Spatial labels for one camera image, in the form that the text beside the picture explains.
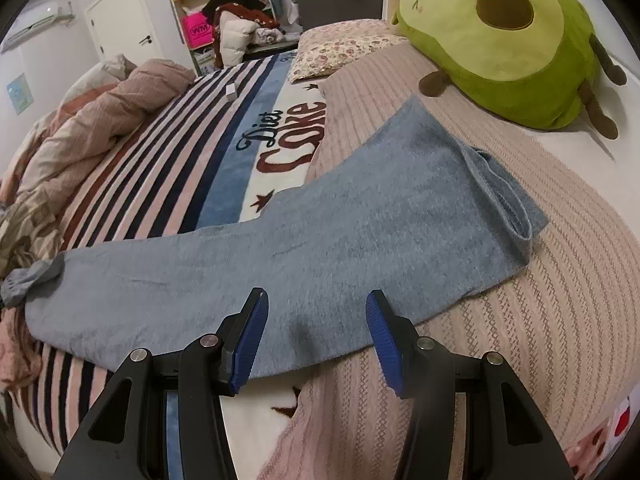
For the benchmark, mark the pile of clothes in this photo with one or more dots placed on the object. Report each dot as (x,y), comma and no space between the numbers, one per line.
(245,22)

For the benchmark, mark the floral pillow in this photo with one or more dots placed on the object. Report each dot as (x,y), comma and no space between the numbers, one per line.
(340,47)

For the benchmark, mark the small white box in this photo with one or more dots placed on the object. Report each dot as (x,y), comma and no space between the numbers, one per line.
(231,91)

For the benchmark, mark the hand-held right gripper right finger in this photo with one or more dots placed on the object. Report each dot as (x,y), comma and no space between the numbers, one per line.
(384,340)

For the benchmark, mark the white air conditioner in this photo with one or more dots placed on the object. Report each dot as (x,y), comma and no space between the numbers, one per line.
(37,25)

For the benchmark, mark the striped printed blanket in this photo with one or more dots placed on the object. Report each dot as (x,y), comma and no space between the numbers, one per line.
(190,160)

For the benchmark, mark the green avocado plush toy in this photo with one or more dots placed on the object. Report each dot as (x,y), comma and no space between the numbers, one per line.
(505,35)

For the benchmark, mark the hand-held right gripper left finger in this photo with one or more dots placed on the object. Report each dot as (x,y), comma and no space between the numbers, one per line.
(249,340)

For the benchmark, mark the grey-blue pants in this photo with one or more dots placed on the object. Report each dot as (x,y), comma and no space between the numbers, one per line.
(320,240)

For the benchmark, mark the pink bag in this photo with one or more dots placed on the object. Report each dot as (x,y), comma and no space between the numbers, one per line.
(201,29)

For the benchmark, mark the crumpled pink duvet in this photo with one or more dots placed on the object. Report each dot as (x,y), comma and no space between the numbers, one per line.
(75,125)

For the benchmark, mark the pink knitted blanket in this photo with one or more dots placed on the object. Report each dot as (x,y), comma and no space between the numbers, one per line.
(500,270)

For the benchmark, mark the wall picture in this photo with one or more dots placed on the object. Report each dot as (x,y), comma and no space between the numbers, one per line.
(19,92)

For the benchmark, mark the white door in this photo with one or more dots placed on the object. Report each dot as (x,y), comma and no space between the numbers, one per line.
(117,17)

